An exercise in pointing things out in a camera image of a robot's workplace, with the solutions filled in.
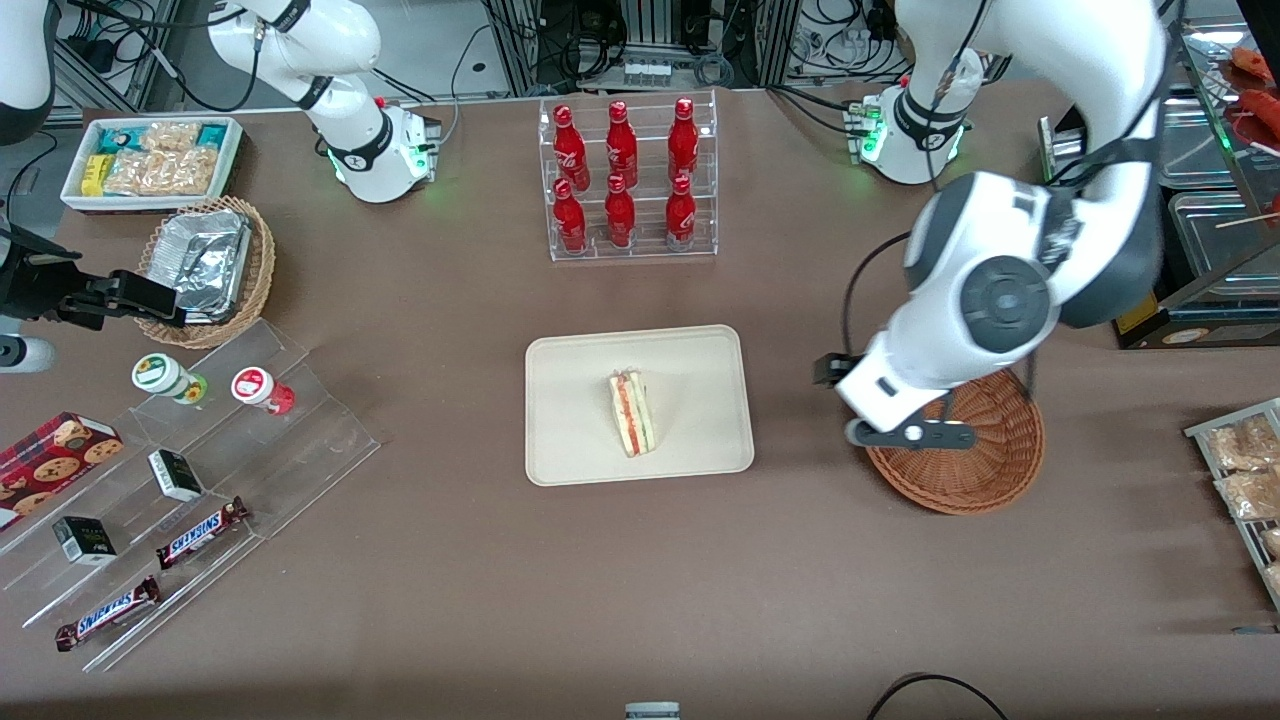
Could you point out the steel warmer pan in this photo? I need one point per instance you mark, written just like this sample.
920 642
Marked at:
1195 140
1220 240

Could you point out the green lid cup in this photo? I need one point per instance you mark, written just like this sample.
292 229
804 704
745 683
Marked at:
158 374

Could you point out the clear bag of snacks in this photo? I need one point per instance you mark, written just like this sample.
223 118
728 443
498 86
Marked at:
1250 495
1240 445

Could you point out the brown round wicker basket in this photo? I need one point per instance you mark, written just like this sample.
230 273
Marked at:
990 470

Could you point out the left wrist cylinder with bracket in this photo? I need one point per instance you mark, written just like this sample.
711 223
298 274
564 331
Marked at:
915 436

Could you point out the triangular sandwich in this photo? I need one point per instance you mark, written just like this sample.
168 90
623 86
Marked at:
632 415

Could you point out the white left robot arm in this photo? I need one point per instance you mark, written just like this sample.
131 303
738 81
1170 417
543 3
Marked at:
1060 60

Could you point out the white power strip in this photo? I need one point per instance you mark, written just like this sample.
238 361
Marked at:
646 74

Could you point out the clear acrylic bottle rack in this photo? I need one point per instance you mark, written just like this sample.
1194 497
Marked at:
650 250

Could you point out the teal snack packet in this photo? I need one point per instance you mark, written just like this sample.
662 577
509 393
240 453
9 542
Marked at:
120 140

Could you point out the light tan wicker basket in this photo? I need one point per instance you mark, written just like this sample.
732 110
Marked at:
258 270

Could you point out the beige plastic tray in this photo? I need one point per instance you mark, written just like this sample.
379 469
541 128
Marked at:
690 440

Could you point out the small black box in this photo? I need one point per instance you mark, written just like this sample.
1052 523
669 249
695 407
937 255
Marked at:
176 476
85 541

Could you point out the small clear cracker bag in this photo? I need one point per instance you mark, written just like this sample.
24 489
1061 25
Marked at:
170 137

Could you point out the large clear cracker bag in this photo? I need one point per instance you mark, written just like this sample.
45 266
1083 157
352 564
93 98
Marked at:
165 173

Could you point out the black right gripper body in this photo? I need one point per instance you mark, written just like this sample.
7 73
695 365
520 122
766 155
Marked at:
38 288

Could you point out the red lid cup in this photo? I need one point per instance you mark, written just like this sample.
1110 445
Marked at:
255 386

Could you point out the small grey device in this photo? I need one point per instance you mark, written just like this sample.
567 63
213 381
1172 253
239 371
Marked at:
652 712

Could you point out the red cola bottle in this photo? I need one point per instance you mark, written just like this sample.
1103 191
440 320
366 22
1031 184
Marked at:
569 150
570 222
620 218
683 145
680 218
621 148

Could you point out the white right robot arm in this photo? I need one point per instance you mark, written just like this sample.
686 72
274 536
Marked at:
340 60

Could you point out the yellow snack packet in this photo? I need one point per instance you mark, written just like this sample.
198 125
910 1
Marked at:
95 174

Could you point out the white rectangular snack bin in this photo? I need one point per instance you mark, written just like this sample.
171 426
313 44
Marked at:
75 195

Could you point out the black food warmer machine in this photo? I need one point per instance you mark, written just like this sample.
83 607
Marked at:
1240 325

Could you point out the clear acrylic stepped display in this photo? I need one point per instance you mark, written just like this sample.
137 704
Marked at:
300 440

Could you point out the Snickers chocolate bar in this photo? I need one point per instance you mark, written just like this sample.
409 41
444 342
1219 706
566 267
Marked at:
108 613
200 533

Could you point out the tray of packaged snacks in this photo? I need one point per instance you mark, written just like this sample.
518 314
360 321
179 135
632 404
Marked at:
1200 432

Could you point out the aluminium foil container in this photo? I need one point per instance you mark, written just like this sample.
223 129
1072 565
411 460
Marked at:
205 260

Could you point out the right wrist white cylinder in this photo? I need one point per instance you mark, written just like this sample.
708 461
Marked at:
28 354

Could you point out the red plaid cookie box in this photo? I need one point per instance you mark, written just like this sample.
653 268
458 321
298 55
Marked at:
45 465

